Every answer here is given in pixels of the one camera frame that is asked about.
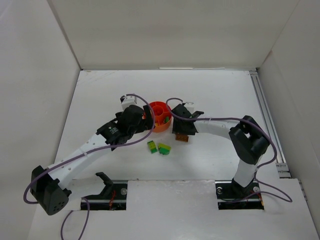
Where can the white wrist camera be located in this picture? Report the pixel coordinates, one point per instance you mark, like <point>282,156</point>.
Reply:
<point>128,100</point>
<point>190,106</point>

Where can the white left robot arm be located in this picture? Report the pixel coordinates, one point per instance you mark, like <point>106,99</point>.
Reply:
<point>53,187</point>

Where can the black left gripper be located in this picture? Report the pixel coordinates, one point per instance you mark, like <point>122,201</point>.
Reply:
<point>146,116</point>

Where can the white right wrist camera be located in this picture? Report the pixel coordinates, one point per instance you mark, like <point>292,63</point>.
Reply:
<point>190,106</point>

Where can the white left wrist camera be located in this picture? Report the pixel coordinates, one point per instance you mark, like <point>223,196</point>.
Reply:
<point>128,100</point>

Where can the lime sloped lego brick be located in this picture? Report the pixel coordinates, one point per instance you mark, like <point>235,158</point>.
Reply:
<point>164,146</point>

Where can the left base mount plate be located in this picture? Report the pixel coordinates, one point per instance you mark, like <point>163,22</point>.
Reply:
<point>115,200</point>

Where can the green curved lego brick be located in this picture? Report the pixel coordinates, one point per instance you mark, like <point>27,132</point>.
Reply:
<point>164,151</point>

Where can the aluminium rail right side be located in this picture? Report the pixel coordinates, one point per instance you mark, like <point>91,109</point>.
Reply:
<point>280,162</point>

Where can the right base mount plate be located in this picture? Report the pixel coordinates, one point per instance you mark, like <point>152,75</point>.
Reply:
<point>228,199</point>

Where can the dark green flat lego plate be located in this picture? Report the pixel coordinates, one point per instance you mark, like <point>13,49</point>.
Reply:
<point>150,143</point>

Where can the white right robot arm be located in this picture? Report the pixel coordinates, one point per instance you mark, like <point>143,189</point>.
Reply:
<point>246,137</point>

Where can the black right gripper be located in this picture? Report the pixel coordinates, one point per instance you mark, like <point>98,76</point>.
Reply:
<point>182,116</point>

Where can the brown upturned lego plate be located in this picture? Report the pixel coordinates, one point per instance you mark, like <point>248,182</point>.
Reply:
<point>182,138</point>

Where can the lime square lego brick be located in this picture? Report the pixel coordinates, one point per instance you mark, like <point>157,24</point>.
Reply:
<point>153,149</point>

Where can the orange round divided container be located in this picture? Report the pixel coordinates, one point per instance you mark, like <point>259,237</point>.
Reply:
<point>161,111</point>

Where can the base mount plate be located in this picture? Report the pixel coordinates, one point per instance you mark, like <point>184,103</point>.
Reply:
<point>228,199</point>
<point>115,200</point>

